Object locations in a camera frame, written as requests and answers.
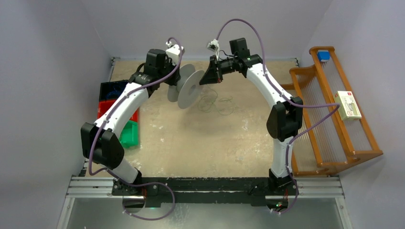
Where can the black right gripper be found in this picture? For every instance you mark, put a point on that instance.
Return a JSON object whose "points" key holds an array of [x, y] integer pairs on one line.
{"points": [[214, 69]]}

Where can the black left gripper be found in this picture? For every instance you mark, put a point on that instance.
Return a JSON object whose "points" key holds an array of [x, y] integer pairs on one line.
{"points": [[172, 81]]}

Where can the white perforated spool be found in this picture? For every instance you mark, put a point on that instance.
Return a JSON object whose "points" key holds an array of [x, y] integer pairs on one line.
{"points": [[188, 87]]}

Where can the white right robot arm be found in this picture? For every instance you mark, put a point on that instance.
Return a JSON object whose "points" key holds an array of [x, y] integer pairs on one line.
{"points": [[285, 118]]}

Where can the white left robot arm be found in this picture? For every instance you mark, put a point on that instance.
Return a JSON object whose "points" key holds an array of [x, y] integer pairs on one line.
{"points": [[100, 139]]}

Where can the green bin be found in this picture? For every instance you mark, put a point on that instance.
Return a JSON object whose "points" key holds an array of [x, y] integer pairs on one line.
{"points": [[130, 135]]}

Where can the red bin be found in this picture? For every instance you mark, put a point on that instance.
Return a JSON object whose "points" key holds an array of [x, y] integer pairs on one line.
{"points": [[103, 107]]}

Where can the blue block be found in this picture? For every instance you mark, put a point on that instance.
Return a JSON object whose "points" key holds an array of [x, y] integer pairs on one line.
{"points": [[323, 55]]}

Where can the wooden rack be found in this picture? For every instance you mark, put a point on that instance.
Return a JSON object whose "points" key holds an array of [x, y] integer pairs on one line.
{"points": [[334, 145]]}

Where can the white cardboard box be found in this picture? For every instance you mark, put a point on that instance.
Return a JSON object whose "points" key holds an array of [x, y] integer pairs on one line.
{"points": [[348, 110]]}

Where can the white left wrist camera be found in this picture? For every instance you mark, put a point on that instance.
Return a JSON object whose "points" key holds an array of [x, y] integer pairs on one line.
{"points": [[174, 52]]}

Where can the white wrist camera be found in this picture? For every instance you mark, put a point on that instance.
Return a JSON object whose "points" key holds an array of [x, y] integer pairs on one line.
{"points": [[214, 47], [174, 52]]}

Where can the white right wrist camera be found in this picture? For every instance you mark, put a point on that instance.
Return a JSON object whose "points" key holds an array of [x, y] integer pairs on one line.
{"points": [[214, 47]]}

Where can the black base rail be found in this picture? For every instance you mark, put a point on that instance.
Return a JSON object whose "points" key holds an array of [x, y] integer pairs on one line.
{"points": [[255, 191]]}

